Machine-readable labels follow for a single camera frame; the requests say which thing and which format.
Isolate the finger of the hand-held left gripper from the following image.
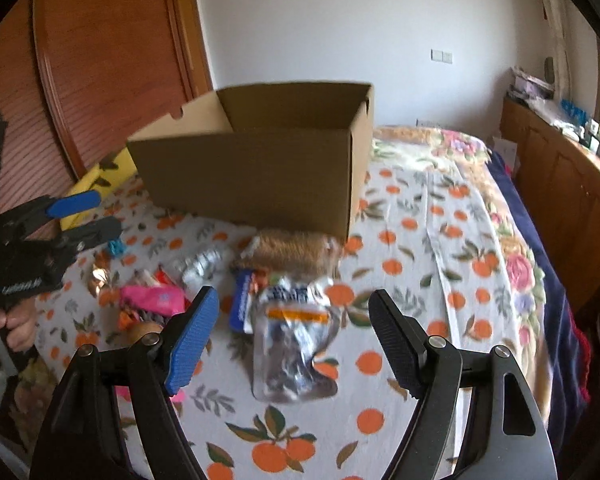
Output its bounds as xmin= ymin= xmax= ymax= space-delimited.
xmin=25 ymin=190 xmax=101 ymax=222
xmin=55 ymin=216 xmax=123 ymax=261

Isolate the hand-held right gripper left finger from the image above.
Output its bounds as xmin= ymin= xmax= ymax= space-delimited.
xmin=29 ymin=286 xmax=221 ymax=480

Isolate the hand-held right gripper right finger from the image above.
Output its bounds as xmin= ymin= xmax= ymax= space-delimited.
xmin=367 ymin=289 xmax=556 ymax=480

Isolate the clear plastic snack packet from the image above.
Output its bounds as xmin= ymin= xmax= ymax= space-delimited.
xmin=250 ymin=275 xmax=343 ymax=403

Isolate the brown cardboard box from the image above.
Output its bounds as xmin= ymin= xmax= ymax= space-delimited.
xmin=126 ymin=81 xmax=376 ymax=241

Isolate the person's left hand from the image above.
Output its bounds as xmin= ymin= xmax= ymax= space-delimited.
xmin=0 ymin=302 xmax=38 ymax=361

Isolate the yellow pillow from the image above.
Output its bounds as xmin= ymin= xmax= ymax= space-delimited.
xmin=60 ymin=151 xmax=136 ymax=231

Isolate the gold foil candy wrapper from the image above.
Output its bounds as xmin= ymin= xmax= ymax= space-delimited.
xmin=87 ymin=265 xmax=113 ymax=298

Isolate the blue snack packet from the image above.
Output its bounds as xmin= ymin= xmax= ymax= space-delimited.
xmin=228 ymin=267 xmax=268 ymax=333

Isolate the pink snack packet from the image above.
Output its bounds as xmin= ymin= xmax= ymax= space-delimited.
xmin=119 ymin=282 xmax=191 ymax=318

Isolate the silver foil snack packet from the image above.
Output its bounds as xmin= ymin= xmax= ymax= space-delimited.
xmin=172 ymin=247 xmax=231 ymax=291

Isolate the orange print bedsheet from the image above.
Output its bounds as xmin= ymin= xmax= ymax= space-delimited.
xmin=30 ymin=160 xmax=546 ymax=480

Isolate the brown bread packet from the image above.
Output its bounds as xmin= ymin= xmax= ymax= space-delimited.
xmin=230 ymin=230 xmax=343 ymax=281

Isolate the floral blanket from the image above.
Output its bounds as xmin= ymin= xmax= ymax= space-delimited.
xmin=372 ymin=125 xmax=556 ymax=411

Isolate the wooden headboard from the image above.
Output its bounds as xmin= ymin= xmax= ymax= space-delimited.
xmin=0 ymin=0 xmax=213 ymax=241

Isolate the navy blanket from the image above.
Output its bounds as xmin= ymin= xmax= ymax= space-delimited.
xmin=487 ymin=150 xmax=593 ymax=461

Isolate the red cloth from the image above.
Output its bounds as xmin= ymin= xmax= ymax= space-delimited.
xmin=570 ymin=310 xmax=593 ymax=401

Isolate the wooden cabinet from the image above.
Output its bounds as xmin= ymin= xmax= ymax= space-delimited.
xmin=500 ymin=97 xmax=600 ymax=311

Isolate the pile of small packages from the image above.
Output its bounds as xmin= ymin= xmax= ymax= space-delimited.
xmin=506 ymin=66 xmax=556 ymax=101

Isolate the white curtain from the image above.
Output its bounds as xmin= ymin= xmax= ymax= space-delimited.
xmin=522 ymin=0 xmax=588 ymax=96

